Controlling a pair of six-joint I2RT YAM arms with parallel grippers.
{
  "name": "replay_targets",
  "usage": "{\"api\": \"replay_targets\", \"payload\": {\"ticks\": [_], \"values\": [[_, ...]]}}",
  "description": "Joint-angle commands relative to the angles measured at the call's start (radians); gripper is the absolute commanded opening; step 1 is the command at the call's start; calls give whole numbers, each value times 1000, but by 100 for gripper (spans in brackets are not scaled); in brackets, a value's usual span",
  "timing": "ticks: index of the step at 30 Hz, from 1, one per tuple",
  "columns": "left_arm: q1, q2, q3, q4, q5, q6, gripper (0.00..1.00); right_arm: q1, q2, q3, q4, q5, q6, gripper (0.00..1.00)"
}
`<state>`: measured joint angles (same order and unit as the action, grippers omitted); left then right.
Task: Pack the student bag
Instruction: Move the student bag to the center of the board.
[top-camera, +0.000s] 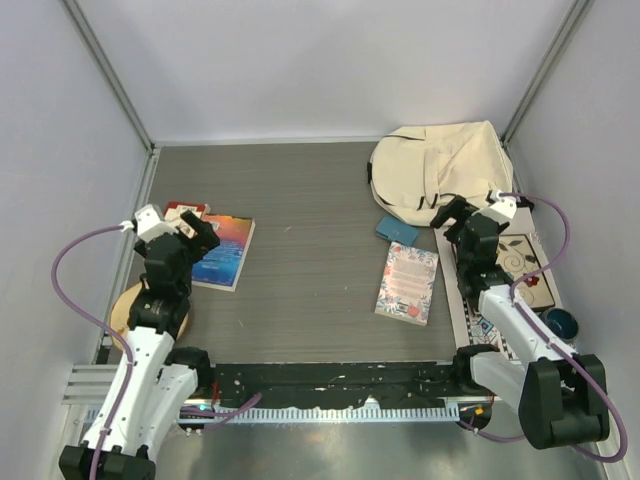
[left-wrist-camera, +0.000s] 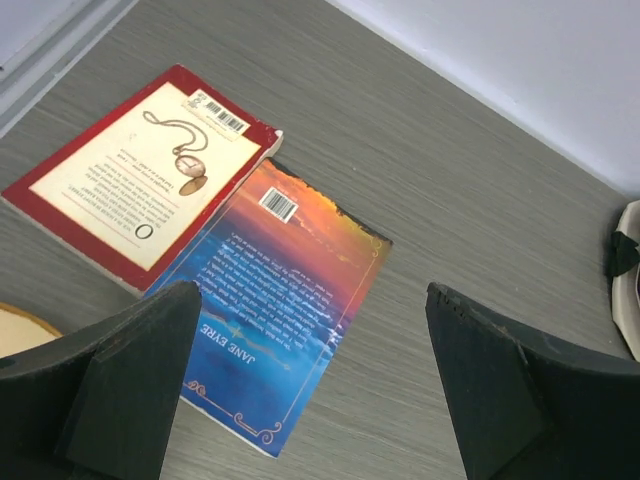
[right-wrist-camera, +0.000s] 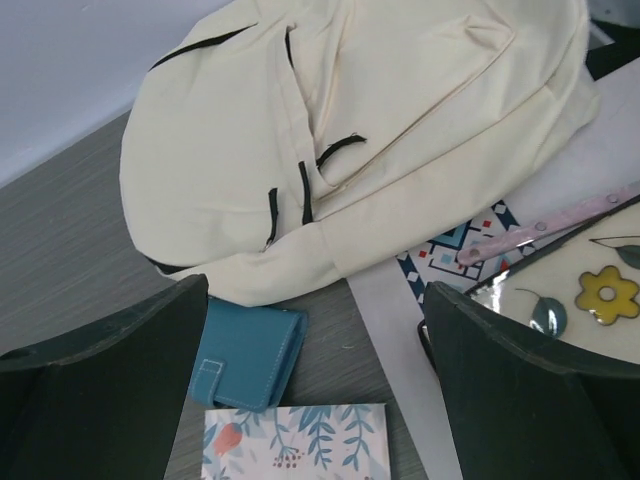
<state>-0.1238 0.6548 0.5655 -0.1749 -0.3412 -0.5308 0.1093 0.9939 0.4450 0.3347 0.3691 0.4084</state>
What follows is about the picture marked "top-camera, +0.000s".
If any blue ceramic mug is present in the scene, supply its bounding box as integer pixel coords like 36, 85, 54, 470
540, 307, 579, 343

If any round wooden painted plate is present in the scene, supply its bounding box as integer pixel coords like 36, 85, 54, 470
109, 282, 189, 351

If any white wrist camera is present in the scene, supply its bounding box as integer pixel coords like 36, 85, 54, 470
132, 204, 177, 243
482, 190, 518, 231

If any floral pink paperback book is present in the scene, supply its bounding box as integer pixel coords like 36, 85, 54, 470
374, 242, 439, 326

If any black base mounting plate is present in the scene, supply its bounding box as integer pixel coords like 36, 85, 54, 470
212, 362, 488, 410

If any white slotted cable duct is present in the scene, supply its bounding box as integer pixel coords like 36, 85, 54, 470
85, 404, 460, 424

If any patterned white placemat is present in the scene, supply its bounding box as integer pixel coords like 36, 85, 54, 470
435, 207, 562, 361

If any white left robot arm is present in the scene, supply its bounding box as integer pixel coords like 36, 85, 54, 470
58, 204, 220, 479

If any square floral ceramic plate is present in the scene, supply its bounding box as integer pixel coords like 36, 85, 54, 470
497, 234, 556, 313

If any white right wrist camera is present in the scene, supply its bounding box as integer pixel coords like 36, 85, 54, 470
482, 190, 518, 231

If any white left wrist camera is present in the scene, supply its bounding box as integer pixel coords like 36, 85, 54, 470
132, 204, 177, 243

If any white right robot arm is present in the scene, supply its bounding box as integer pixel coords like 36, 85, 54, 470
430, 191, 613, 449

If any small blue notebook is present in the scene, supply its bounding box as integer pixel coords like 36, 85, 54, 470
375, 215, 419, 246

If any red white paperback book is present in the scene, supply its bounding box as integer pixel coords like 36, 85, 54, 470
164, 201, 210, 222

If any aluminium frame rail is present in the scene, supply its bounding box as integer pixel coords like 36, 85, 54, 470
62, 364, 118, 405

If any blue orange paperback book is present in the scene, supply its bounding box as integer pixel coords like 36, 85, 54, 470
192, 214, 255, 292

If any cream canvas backpack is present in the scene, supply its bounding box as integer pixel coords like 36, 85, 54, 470
367, 121, 513, 227

